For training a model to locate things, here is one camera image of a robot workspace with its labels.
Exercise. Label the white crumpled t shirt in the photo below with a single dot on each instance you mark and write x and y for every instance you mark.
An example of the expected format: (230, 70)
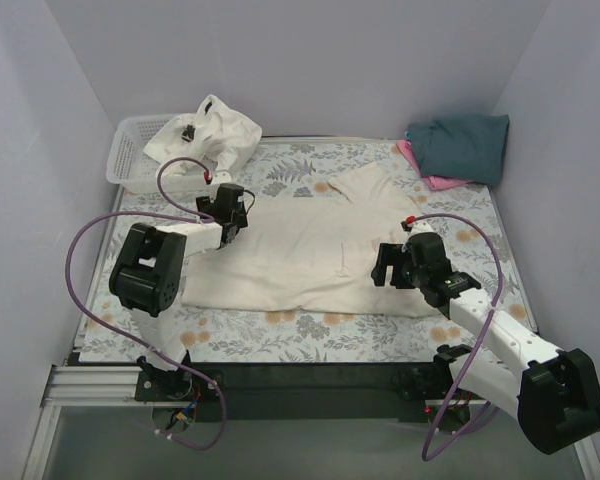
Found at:
(215, 131)

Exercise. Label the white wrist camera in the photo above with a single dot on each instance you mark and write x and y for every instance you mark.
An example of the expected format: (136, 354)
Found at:
(217, 177)
(414, 226)

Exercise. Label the floral table mat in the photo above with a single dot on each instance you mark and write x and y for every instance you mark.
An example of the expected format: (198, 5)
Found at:
(466, 217)

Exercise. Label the teal folded t shirt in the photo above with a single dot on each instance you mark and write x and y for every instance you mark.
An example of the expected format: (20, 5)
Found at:
(464, 146)

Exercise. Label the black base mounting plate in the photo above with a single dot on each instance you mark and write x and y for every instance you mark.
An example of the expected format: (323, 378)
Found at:
(299, 391)

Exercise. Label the white plastic laundry basket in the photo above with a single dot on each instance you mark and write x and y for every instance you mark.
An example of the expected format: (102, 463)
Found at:
(128, 166)

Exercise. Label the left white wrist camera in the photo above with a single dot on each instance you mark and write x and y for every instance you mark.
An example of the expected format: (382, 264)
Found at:
(217, 177)

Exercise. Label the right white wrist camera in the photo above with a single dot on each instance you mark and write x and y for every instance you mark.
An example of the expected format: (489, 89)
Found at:
(414, 226)

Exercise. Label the cream t shirt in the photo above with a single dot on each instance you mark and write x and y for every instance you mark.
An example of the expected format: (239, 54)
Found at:
(314, 254)

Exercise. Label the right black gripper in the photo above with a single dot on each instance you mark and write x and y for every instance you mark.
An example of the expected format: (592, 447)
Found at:
(389, 267)

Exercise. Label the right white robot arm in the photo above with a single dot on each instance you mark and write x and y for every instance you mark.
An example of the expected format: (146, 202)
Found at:
(553, 394)

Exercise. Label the pink folded t shirt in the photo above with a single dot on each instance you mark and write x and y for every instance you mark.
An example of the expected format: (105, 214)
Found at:
(433, 182)

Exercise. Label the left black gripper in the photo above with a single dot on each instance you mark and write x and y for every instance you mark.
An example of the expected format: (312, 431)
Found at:
(231, 230)

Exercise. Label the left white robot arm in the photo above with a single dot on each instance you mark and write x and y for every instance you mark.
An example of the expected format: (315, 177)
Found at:
(146, 275)

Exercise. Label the aluminium frame rail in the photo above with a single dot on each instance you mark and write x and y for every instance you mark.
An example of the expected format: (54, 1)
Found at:
(84, 386)

